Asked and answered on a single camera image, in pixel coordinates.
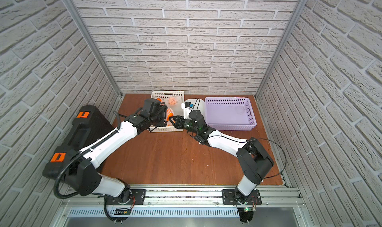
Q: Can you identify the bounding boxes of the orange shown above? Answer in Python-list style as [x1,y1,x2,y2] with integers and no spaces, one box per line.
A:
[167,97,179,106]
[166,107,174,126]

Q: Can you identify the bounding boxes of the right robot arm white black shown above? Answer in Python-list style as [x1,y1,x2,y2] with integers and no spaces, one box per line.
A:
[169,110,274,198]

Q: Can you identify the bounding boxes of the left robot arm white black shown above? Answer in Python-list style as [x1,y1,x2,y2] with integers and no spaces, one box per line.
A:
[43,98,168,203]

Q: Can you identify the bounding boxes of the white plastic tub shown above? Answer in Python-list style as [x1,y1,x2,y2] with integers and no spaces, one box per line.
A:
[185,99,206,116]

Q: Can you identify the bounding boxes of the purple perforated plastic basket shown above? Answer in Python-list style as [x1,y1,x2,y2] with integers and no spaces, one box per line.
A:
[205,97,257,131]

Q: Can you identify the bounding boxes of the black tool case orange latches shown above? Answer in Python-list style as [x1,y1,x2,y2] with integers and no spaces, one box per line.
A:
[42,105,113,179]

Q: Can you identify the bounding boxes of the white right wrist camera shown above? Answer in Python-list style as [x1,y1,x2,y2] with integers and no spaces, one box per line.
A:
[182,102,194,119]

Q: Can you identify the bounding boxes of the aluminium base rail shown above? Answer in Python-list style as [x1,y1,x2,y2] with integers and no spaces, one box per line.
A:
[52,183,311,227]

